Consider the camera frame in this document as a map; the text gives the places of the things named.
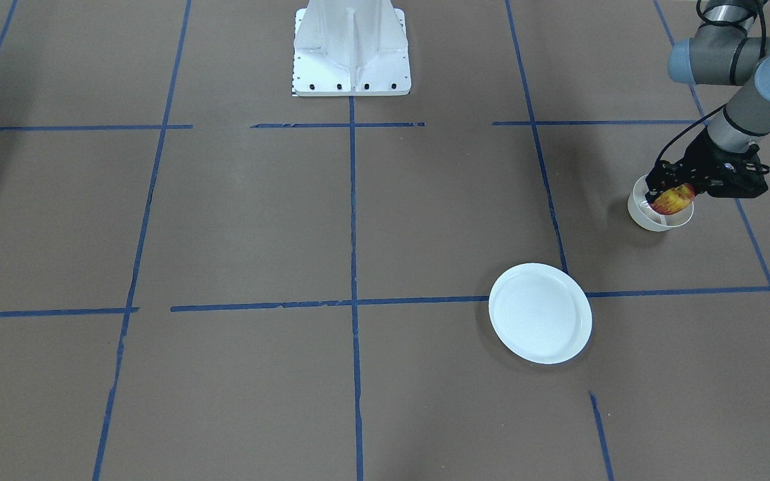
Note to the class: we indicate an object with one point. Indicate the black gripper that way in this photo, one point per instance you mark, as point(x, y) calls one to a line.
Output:
point(698, 160)

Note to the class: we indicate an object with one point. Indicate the red yellow apple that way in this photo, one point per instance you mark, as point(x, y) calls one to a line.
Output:
point(673, 200)

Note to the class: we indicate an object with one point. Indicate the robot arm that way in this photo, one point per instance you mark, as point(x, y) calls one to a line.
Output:
point(731, 47)

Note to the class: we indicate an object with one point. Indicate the white bowl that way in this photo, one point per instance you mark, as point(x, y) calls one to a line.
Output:
point(641, 213)

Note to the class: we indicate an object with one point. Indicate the white plate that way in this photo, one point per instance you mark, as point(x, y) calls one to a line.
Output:
point(540, 314)

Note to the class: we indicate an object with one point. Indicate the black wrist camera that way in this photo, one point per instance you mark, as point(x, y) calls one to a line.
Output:
point(737, 175)

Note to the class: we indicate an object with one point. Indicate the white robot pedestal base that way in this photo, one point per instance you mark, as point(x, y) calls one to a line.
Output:
point(350, 48)

